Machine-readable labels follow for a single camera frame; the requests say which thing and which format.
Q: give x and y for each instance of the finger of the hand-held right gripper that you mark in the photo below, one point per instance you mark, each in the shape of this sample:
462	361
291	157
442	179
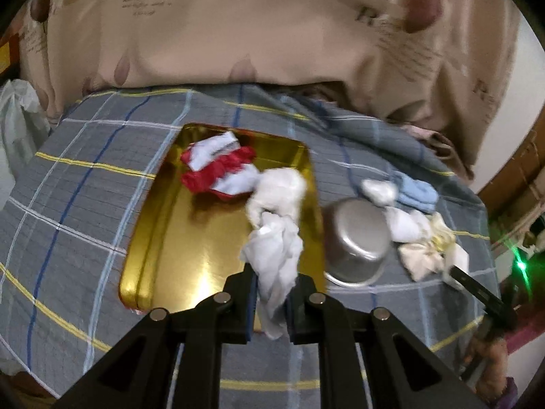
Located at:
472	287

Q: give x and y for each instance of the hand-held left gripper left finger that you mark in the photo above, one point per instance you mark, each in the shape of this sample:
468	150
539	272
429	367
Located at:
252	306

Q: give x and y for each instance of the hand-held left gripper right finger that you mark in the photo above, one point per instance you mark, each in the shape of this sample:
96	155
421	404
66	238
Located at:
291	311

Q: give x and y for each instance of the cream yellow sock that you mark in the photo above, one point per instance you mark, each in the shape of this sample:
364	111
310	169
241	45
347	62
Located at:
425	255

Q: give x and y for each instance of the gold metal tray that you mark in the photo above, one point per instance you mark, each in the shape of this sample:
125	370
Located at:
187	243

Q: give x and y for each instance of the white balled sock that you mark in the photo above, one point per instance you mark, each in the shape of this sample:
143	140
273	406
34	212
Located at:
379	189
283	189
404	223

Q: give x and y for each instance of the light blue sock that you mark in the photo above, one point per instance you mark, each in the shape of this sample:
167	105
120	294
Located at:
415	196

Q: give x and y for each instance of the red and white sock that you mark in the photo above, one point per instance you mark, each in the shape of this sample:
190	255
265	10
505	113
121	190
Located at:
213	170

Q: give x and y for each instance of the person's right hand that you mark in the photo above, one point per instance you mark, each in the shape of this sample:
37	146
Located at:
489	353

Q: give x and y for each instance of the metal bowl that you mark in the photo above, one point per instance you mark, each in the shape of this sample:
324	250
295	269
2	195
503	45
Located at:
353	243

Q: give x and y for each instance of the wooden furniture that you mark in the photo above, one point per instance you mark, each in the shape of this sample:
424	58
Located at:
519	170

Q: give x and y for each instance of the pink cloth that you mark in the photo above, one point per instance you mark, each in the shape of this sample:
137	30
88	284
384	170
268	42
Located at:
415	130

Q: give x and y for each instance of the beige printed duvet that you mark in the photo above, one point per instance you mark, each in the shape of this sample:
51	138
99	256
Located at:
255	30

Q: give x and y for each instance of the white plastic bag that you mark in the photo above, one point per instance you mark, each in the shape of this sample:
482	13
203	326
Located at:
17	119

